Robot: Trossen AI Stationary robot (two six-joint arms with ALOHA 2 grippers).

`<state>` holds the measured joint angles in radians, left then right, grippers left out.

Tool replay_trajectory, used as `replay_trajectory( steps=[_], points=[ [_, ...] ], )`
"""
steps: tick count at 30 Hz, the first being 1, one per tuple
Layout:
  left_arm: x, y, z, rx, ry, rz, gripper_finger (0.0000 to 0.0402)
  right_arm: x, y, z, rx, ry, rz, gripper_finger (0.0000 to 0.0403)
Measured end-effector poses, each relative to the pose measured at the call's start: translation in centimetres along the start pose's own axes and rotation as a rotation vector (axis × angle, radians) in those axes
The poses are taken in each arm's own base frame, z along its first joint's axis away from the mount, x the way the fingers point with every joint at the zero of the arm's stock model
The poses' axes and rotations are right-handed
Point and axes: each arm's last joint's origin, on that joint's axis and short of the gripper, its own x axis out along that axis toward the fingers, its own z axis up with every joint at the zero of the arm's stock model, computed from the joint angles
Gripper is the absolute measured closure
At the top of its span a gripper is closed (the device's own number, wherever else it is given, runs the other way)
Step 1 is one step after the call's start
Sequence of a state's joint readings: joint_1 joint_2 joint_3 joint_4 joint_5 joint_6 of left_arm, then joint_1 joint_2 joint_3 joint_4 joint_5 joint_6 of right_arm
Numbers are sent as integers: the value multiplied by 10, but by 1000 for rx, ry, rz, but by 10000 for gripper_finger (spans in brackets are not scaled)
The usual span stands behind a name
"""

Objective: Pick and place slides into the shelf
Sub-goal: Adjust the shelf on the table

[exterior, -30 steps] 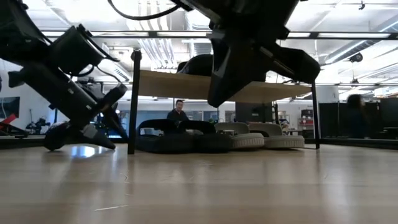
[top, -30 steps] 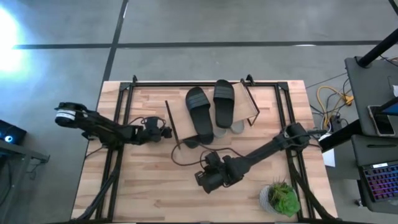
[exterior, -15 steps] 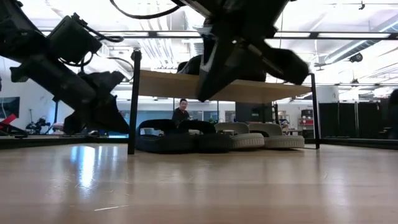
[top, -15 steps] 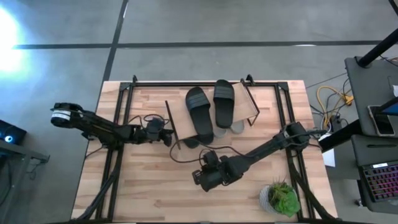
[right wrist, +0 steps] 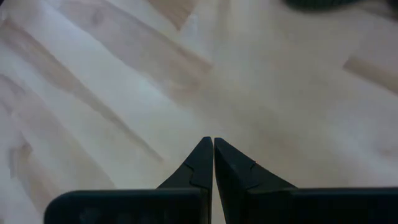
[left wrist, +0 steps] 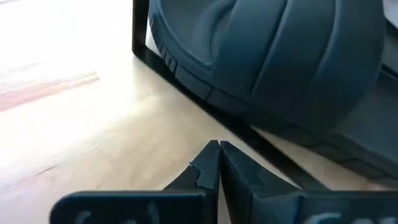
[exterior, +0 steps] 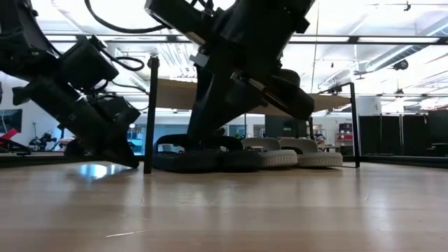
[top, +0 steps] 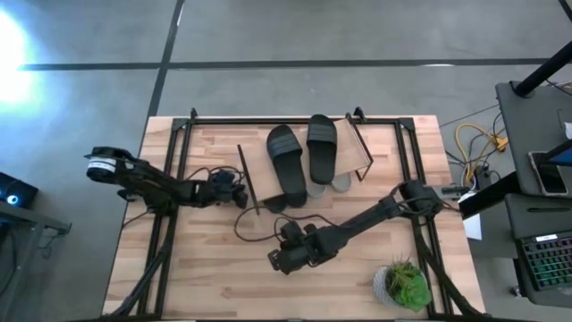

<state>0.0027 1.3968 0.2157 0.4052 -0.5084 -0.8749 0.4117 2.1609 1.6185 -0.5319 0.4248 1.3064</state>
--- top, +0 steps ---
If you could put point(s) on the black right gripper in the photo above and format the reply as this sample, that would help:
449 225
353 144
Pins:
317 248

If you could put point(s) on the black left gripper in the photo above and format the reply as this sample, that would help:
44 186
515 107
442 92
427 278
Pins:
219 197

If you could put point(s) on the grey slide sandal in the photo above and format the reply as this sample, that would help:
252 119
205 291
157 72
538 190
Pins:
342 183
316 191

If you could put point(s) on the wooden shelf with black frame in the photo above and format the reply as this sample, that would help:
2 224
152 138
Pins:
350 147

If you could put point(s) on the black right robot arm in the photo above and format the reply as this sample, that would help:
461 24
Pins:
366 219

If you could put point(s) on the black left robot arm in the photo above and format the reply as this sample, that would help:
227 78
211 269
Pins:
147 183

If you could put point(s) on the succulent in grey patterned pot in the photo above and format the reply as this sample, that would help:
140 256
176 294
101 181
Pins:
406 286

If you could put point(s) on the white paper sheet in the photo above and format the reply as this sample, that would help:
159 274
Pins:
473 228

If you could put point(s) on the black diagonal bar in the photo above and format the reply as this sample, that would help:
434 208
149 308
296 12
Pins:
491 197

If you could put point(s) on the grey side table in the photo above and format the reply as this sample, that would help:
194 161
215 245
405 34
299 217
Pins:
22 214

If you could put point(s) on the black device with blue light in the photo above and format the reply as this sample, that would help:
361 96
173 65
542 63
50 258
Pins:
20 190

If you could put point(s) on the laptop with backlit keyboard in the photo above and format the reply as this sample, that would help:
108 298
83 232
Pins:
547 261

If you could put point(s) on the smartphone with dark screen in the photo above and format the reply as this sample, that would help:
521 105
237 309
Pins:
547 174

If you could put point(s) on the grey desk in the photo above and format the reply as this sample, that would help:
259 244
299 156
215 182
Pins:
527 125

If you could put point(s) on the tablet with blue screen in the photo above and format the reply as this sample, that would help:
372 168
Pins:
564 156

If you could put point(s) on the black pole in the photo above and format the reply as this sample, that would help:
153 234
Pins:
540 71

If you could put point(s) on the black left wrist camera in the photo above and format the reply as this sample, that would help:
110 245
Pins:
226 176

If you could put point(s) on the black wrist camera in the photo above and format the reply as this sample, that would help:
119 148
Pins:
226 176
291 231

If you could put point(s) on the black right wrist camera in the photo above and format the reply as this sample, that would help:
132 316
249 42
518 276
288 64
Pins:
291 231

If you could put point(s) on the black aluminium table frame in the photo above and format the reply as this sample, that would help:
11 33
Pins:
214 121

